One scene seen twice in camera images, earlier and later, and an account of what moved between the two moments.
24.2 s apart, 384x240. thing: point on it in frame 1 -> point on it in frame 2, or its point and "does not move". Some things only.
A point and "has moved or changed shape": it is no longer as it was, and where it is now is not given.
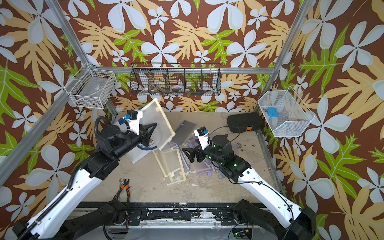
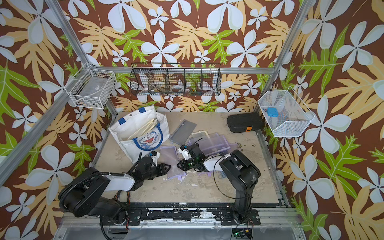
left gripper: (143, 135) -> (162, 168)
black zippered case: (245, 122) does not move
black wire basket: (171, 79) does not move
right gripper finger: (192, 152) -> (181, 162)
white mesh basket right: (285, 113) does not move
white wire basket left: (91, 87) does not move
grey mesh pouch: (183, 131) does not move
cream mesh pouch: (153, 113) has moved or changed shape
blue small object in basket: (272, 112) does not move
